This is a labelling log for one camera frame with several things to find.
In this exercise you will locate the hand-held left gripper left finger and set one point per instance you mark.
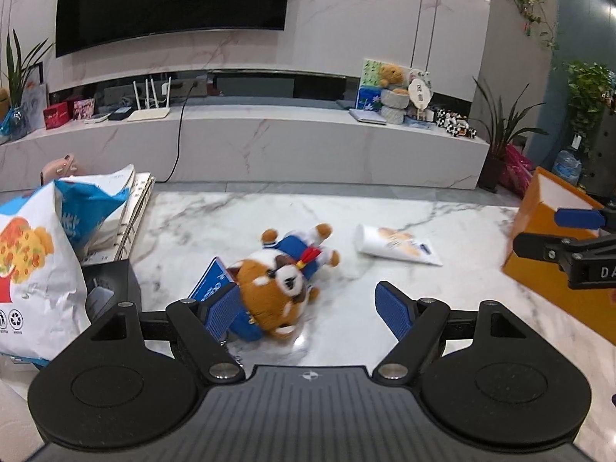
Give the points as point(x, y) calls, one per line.
point(221, 313)

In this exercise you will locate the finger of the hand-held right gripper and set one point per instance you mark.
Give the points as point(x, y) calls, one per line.
point(534, 246)
point(577, 217)

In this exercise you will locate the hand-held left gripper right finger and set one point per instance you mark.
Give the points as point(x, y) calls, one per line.
point(394, 310)

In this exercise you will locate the orange cardboard box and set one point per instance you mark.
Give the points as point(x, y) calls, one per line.
point(539, 260)

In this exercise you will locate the printed card box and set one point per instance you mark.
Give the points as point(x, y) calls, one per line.
point(211, 281)

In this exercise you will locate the small plush toys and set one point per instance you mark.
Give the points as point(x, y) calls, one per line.
point(269, 293)

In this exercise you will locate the large water bottle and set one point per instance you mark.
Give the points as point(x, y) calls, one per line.
point(567, 166)

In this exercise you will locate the black perforated cabinet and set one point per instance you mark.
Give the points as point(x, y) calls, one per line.
point(601, 163)

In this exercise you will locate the white cream tube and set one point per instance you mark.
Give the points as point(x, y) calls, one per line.
point(399, 248)

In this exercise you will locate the pink shopping bag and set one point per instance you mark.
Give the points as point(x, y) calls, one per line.
point(517, 173)

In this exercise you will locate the black box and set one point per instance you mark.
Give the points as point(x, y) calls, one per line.
point(113, 288)

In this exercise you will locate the potted long-leaf plant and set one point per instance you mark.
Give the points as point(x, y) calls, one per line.
point(500, 130)

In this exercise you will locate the bushy green plant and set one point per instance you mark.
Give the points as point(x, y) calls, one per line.
point(589, 96)

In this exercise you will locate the black white checkered bag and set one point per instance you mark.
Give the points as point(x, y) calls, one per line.
point(455, 125)

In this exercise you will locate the white marble tv console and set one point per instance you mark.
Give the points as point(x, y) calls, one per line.
point(288, 144)

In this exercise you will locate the grey knitted basket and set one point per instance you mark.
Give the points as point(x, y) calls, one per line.
point(394, 98)
point(394, 116)

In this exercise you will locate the white blue snack bag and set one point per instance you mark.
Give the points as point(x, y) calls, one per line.
point(33, 269)

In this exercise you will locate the round paper fan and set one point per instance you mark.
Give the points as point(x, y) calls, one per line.
point(419, 91)

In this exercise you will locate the grey laptop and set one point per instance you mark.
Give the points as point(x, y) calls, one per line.
point(368, 118)

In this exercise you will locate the white router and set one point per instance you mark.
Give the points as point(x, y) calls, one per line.
point(149, 114)

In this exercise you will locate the hanging vine plant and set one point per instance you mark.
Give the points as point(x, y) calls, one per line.
point(529, 9)

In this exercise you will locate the pink handbag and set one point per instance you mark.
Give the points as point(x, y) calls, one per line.
point(60, 171)

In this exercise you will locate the brown teddy bear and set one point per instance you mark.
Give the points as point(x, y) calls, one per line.
point(392, 76)

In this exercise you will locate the dark phone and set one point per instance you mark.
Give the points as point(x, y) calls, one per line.
point(120, 113)

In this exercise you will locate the painted picture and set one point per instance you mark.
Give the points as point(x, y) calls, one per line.
point(368, 86)

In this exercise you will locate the power strip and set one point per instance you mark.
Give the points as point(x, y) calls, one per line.
point(185, 89)

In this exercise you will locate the white remote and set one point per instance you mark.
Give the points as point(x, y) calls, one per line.
point(97, 119)

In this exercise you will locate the pink card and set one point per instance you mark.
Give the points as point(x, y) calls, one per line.
point(83, 108)

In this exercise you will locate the red box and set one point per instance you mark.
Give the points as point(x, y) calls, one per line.
point(57, 116)

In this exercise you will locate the blue glass vase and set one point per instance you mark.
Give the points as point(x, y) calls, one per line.
point(12, 122)

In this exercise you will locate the golden round vase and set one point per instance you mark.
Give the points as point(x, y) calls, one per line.
point(4, 103)

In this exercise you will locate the black television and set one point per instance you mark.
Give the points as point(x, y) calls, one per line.
point(173, 5)

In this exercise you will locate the green leafy plant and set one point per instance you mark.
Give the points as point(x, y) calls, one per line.
point(19, 72)

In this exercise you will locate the picture frame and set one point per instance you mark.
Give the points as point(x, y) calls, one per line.
point(34, 101)

